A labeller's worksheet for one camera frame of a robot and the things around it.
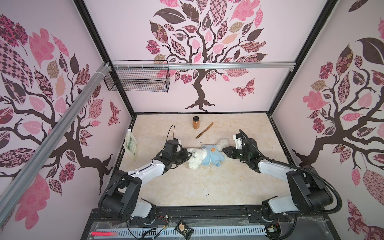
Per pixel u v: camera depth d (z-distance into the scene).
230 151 0.79
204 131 1.09
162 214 0.75
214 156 0.86
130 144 0.90
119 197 0.43
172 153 0.70
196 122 1.06
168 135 1.13
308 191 0.44
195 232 0.70
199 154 0.85
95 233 0.70
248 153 0.70
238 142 0.82
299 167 0.70
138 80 1.22
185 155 0.78
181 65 0.94
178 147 0.72
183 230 0.69
